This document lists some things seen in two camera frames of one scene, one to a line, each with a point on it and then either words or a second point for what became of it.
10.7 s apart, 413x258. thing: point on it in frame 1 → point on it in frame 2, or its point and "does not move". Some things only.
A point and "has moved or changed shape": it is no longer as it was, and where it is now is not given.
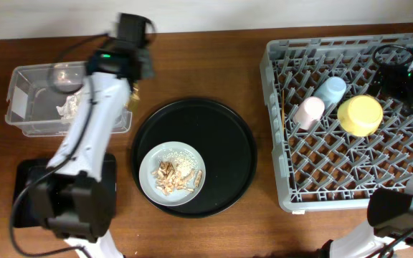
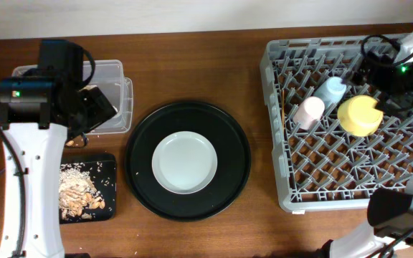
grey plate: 172,173 has moved or changed shape
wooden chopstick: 283,111 does not move
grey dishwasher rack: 327,168 does not move
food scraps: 176,170 has moved or changed shape
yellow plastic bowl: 360,115 does not move
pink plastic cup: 310,112 does not move
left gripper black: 149,57 → 101,107
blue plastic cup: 330,91 does not move
